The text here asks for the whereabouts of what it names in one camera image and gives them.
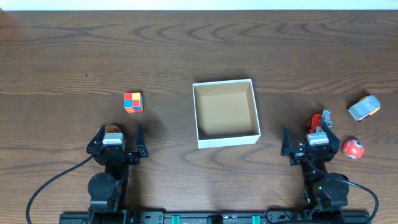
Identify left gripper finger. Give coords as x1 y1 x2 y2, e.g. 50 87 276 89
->
136 124 146 152
90 125 105 146

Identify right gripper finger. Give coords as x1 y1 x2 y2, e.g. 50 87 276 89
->
282 126 291 152
321 120 340 146

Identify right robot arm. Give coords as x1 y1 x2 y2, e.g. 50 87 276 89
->
280 121 349 223

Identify grey and yellow toy car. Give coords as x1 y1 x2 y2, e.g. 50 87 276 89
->
348 95 381 123

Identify multicoloured puzzle cube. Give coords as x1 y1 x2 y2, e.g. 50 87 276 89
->
124 92 144 113

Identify brown plush hamster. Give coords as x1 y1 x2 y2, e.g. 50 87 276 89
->
104 124 122 134

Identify red toy truck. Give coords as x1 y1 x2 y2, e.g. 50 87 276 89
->
307 114 323 134

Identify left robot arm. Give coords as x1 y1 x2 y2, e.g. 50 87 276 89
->
86 126 149 223

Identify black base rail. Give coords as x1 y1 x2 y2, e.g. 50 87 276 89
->
59 210 369 224

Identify red and white ball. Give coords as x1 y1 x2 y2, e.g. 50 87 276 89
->
342 139 364 159

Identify white open cardboard box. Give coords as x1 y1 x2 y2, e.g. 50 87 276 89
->
192 79 261 149

